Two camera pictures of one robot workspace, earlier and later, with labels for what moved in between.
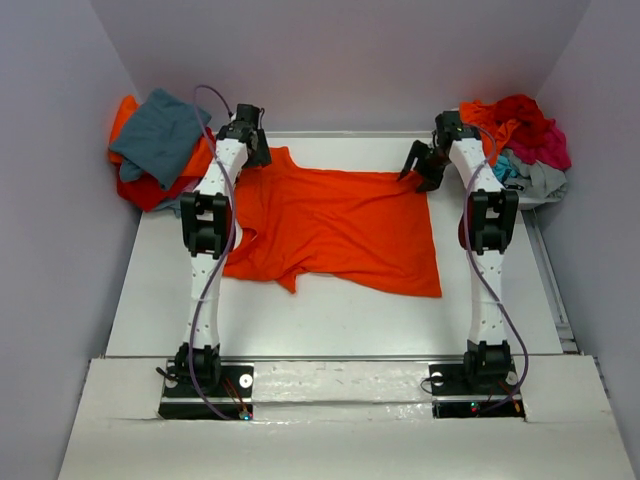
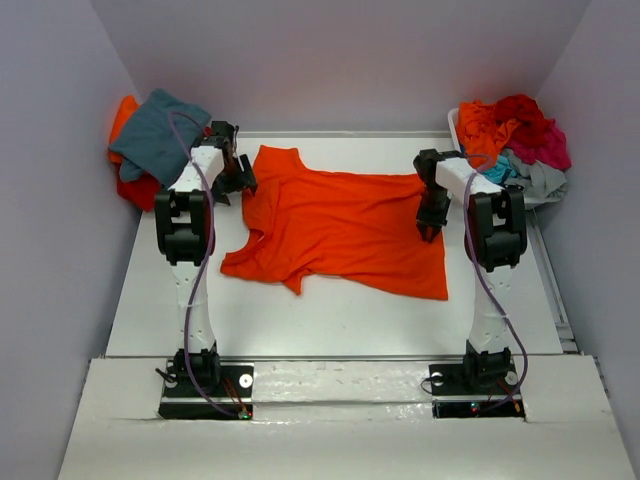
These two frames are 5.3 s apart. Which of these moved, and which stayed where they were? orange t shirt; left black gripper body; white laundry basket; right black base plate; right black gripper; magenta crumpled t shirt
Moved: right black gripper; left black gripper body
Stayed: magenta crumpled t shirt; orange t shirt; white laundry basket; right black base plate
